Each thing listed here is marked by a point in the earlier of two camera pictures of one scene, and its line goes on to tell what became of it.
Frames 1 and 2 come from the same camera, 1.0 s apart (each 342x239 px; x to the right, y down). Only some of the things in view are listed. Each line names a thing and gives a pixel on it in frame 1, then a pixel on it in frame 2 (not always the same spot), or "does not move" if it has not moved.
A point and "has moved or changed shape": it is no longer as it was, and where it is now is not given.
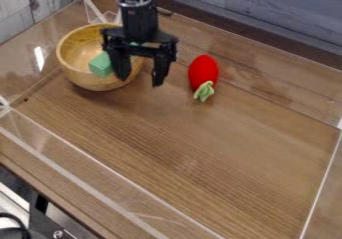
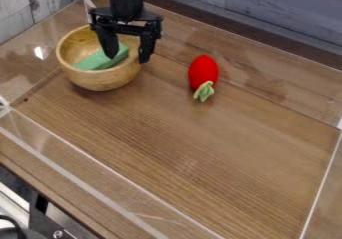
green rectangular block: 102,64 has moved or changed shape
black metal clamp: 43,226 does not move
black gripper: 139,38 to 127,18
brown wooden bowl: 78,47 does not move
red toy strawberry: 204,73 does not move
